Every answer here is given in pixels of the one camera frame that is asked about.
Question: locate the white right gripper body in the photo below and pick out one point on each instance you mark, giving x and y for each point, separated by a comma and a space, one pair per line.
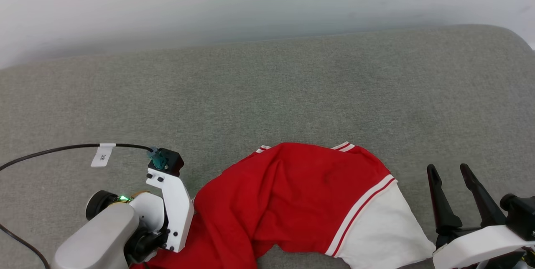
480, 246

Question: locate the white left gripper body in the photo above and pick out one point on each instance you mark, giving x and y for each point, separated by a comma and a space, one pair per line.
177, 210

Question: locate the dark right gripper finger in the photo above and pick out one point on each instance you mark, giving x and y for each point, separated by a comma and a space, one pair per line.
485, 202
443, 206

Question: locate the red and white garment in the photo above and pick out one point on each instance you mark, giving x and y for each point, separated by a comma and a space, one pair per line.
301, 202

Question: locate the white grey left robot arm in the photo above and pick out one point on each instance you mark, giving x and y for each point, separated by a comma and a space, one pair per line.
98, 239

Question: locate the grey fabric sofa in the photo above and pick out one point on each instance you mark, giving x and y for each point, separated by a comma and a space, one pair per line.
292, 93

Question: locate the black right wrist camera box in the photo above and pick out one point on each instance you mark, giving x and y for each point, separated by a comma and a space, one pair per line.
520, 216

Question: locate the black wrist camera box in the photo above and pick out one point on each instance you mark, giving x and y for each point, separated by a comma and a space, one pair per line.
170, 162
520, 216

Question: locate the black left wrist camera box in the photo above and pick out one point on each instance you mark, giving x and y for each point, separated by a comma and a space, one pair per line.
170, 162

